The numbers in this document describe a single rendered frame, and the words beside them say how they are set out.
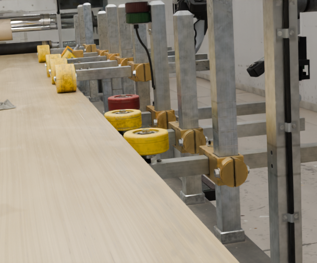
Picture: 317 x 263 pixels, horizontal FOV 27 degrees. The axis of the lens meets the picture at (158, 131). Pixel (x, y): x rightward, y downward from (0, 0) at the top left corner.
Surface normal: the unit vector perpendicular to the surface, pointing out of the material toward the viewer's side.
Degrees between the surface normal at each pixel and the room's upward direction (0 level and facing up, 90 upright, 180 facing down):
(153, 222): 0
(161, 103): 90
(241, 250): 0
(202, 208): 0
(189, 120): 90
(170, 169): 90
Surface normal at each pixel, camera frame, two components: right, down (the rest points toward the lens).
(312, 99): -0.97, 0.11
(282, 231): 0.22, 0.17
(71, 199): -0.06, -0.98
